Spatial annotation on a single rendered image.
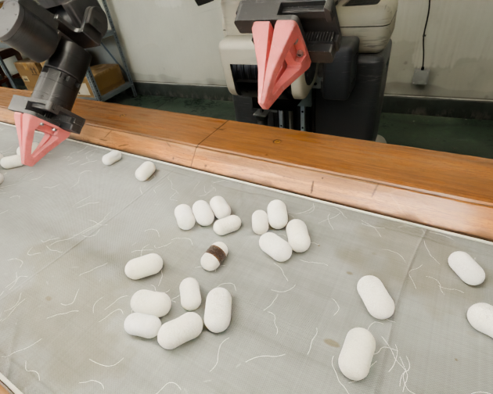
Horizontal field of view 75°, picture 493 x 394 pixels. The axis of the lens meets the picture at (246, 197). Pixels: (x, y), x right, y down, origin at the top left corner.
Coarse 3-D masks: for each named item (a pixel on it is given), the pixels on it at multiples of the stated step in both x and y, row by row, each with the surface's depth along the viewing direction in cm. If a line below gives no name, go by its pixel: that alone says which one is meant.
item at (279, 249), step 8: (264, 240) 31; (272, 240) 31; (280, 240) 31; (264, 248) 31; (272, 248) 30; (280, 248) 30; (288, 248) 30; (272, 256) 30; (280, 256) 30; (288, 256) 30
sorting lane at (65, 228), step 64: (0, 128) 68; (0, 192) 47; (64, 192) 45; (128, 192) 43; (192, 192) 42; (256, 192) 40; (0, 256) 36; (64, 256) 35; (128, 256) 34; (192, 256) 33; (256, 256) 32; (320, 256) 31; (384, 256) 30; (448, 256) 29; (0, 320) 29; (64, 320) 29; (256, 320) 27; (320, 320) 26; (384, 320) 25; (448, 320) 25; (64, 384) 24; (128, 384) 24; (192, 384) 23; (256, 384) 23; (320, 384) 22; (384, 384) 22; (448, 384) 21
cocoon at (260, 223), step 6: (258, 210) 35; (252, 216) 35; (258, 216) 34; (264, 216) 34; (252, 222) 34; (258, 222) 33; (264, 222) 33; (258, 228) 33; (264, 228) 33; (258, 234) 34
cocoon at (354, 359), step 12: (348, 336) 23; (360, 336) 22; (372, 336) 23; (348, 348) 22; (360, 348) 22; (372, 348) 22; (348, 360) 21; (360, 360) 21; (348, 372) 21; (360, 372) 21
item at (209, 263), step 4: (212, 244) 32; (216, 244) 31; (220, 244) 31; (224, 244) 32; (224, 248) 31; (204, 256) 30; (208, 256) 30; (212, 256) 30; (204, 260) 30; (208, 260) 30; (212, 260) 30; (216, 260) 30; (204, 264) 30; (208, 264) 30; (212, 264) 30; (216, 264) 30; (204, 268) 30; (208, 268) 30; (212, 268) 30; (216, 268) 31
